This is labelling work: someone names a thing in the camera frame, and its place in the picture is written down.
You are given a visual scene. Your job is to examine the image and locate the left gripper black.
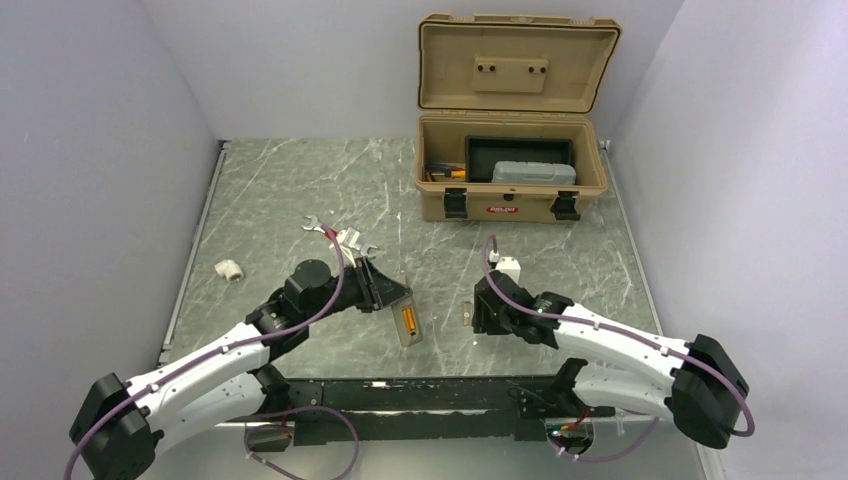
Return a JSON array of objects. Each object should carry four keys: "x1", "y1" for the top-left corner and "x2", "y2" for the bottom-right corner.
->
[{"x1": 305, "y1": 255, "x2": 412, "y2": 324}]

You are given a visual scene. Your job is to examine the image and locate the orange AA battery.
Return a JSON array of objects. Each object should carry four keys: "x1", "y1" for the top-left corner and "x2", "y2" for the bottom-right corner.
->
[
  {"x1": 402, "y1": 308, "x2": 415, "y2": 331},
  {"x1": 403, "y1": 307, "x2": 417, "y2": 334}
]

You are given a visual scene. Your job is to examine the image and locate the beige remote control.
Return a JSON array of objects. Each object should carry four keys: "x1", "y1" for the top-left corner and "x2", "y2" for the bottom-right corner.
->
[{"x1": 391, "y1": 295, "x2": 423, "y2": 347}]

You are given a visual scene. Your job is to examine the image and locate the white PVC elbow fitting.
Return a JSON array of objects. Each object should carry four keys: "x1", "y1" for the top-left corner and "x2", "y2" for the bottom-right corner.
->
[{"x1": 214, "y1": 259, "x2": 244, "y2": 282}]

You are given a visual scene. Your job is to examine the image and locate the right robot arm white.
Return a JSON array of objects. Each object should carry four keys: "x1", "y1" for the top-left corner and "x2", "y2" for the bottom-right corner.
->
[{"x1": 472, "y1": 271, "x2": 753, "y2": 449}]

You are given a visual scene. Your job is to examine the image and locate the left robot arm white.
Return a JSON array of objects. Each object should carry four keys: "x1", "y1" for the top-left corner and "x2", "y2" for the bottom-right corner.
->
[{"x1": 69, "y1": 259, "x2": 412, "y2": 479}]

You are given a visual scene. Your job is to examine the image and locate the silver combination wrench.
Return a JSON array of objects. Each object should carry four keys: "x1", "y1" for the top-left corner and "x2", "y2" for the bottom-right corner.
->
[{"x1": 301, "y1": 215, "x2": 379, "y2": 258}]

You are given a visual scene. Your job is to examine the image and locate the grey plastic case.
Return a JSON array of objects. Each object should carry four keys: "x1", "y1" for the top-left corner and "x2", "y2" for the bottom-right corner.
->
[{"x1": 491, "y1": 161, "x2": 577, "y2": 185}]

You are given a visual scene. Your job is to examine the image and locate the black tray in toolbox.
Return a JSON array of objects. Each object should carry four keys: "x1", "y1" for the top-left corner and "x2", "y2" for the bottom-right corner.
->
[{"x1": 464, "y1": 135, "x2": 576, "y2": 183}]

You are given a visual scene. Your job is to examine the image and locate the tan plastic toolbox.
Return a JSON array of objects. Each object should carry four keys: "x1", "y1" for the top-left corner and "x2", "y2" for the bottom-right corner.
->
[{"x1": 415, "y1": 13, "x2": 622, "y2": 224}]

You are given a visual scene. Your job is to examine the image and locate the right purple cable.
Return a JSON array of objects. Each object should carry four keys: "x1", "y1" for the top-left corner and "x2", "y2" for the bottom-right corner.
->
[{"x1": 481, "y1": 235, "x2": 757, "y2": 464}]

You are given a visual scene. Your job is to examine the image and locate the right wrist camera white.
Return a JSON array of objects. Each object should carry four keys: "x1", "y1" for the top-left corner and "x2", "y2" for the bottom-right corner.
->
[{"x1": 494, "y1": 256, "x2": 521, "y2": 283}]

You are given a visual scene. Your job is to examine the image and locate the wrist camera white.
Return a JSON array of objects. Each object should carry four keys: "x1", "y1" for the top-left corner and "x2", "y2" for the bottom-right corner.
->
[
  {"x1": 494, "y1": 256, "x2": 521, "y2": 283},
  {"x1": 335, "y1": 227, "x2": 362, "y2": 263}
]

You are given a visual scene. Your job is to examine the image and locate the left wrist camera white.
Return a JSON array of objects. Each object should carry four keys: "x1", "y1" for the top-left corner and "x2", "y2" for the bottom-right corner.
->
[{"x1": 335, "y1": 227, "x2": 362, "y2": 263}]

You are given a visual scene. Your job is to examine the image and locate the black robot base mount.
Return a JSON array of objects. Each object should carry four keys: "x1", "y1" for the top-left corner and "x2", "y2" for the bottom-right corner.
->
[{"x1": 242, "y1": 375, "x2": 615, "y2": 446}]

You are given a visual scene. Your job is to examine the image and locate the aluminium frame rail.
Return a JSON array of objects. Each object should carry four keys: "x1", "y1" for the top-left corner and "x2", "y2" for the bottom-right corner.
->
[{"x1": 122, "y1": 374, "x2": 707, "y2": 425}]

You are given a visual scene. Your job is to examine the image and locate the yellow-handled tools in toolbox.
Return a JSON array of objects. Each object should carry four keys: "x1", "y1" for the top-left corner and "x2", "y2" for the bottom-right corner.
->
[{"x1": 425, "y1": 163, "x2": 466, "y2": 182}]

